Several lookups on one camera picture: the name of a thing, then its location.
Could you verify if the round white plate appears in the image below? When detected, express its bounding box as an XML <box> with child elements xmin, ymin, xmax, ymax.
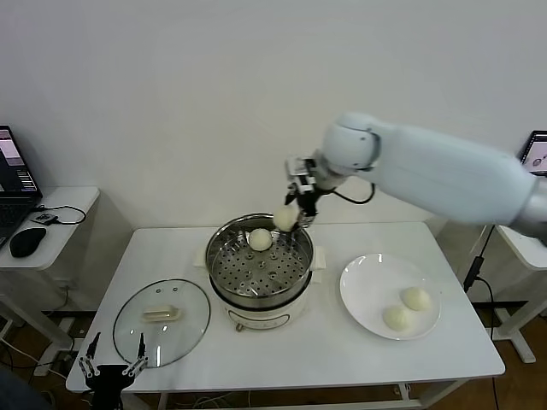
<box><xmin>339</xmin><ymin>254</ymin><xmax>442</xmax><ymax>342</ymax></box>

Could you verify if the white side desk with strip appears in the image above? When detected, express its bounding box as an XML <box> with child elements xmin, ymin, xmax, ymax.
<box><xmin>491</xmin><ymin>224</ymin><xmax>547</xmax><ymax>365</ymax></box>

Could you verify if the white electric cooker base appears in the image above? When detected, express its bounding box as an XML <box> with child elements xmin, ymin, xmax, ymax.
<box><xmin>194</xmin><ymin>246</ymin><xmax>329</xmax><ymax>333</ymax></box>

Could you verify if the black computer mouse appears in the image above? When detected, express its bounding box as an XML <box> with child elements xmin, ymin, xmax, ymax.
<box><xmin>9</xmin><ymin>227</ymin><xmax>47</xmax><ymax>259</ymax></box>

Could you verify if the thin black hub cable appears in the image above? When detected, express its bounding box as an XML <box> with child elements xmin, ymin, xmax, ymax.
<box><xmin>36</xmin><ymin>205</ymin><xmax>86</xmax><ymax>226</ymax></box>

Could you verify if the grey laptop with camera views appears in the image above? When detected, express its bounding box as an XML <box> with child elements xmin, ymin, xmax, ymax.
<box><xmin>519</xmin><ymin>130</ymin><xmax>547</xmax><ymax>176</ymax></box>

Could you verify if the round glass pot lid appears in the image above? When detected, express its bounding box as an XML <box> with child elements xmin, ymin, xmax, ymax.
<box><xmin>113</xmin><ymin>278</ymin><xmax>212</xmax><ymax>369</ymax></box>

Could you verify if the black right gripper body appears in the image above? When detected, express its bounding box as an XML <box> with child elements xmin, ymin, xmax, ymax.
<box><xmin>290</xmin><ymin>187</ymin><xmax>321</xmax><ymax>217</ymax></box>

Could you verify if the black laptop with dark screen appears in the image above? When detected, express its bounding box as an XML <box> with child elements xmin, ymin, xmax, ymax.
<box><xmin>0</xmin><ymin>124</ymin><xmax>44</xmax><ymax>251</ymax></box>

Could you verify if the black cable with adapter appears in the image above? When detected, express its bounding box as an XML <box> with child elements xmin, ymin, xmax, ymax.
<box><xmin>463</xmin><ymin>225</ymin><xmax>499</xmax><ymax>343</ymax></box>

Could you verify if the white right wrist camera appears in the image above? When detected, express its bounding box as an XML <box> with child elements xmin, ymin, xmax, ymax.
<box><xmin>285</xmin><ymin>157</ymin><xmax>318</xmax><ymax>193</ymax></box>

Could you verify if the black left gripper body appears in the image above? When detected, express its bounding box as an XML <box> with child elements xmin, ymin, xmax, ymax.
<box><xmin>86</xmin><ymin>363</ymin><xmax>130</xmax><ymax>410</ymax></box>

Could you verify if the person's dark clothed leg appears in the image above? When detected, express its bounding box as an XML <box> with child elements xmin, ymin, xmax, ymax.
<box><xmin>0</xmin><ymin>369</ymin><xmax>52</xmax><ymax>410</ymax></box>

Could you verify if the white side desk with mouse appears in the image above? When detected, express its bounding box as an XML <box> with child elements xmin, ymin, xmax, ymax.
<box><xmin>0</xmin><ymin>186</ymin><xmax>102</xmax><ymax>377</ymax></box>

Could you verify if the perforated steel steamer basket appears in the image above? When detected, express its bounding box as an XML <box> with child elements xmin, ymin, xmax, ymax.
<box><xmin>206</xmin><ymin>214</ymin><xmax>315</xmax><ymax>307</ymax></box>

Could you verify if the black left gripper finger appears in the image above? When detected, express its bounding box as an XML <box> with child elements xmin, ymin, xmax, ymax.
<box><xmin>122</xmin><ymin>333</ymin><xmax>150</xmax><ymax>378</ymax></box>
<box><xmin>78</xmin><ymin>332</ymin><xmax>102</xmax><ymax>379</ymax></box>

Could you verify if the white steamed baozi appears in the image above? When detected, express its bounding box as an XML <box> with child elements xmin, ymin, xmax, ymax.
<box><xmin>273</xmin><ymin>207</ymin><xmax>299</xmax><ymax>231</ymax></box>
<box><xmin>249</xmin><ymin>228</ymin><xmax>274</xmax><ymax>252</ymax></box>
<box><xmin>382</xmin><ymin>305</ymin><xmax>414</xmax><ymax>331</ymax></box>
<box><xmin>401</xmin><ymin>286</ymin><xmax>432</xmax><ymax>312</ymax></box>

